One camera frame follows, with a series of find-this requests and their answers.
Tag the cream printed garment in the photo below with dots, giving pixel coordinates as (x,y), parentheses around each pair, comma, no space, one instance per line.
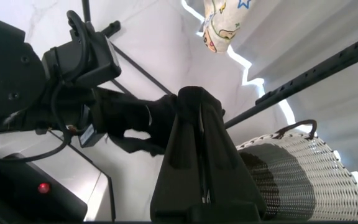
(222,25)

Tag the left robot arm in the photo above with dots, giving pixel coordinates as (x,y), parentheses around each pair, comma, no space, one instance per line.
(5,77)

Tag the black clothes rack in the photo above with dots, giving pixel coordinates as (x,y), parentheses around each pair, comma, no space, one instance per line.
(306,76)

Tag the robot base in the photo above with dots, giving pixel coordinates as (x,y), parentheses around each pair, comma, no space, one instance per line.
(26,193)

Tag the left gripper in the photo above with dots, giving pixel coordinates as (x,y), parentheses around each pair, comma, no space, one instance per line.
(73,109)

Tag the white laundry basket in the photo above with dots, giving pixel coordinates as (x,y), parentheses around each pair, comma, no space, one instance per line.
(322,180)

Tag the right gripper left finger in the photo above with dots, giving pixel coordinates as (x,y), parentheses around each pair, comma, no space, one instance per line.
(179,168)

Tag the black garment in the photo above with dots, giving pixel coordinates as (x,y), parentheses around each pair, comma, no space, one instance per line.
(166,115)

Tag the white curtain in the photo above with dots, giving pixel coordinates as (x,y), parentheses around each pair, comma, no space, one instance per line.
(322,31)

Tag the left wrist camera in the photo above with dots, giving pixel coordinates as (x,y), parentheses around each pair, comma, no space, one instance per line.
(95,59)

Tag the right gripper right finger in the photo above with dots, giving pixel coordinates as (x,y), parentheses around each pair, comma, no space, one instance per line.
(228,168)

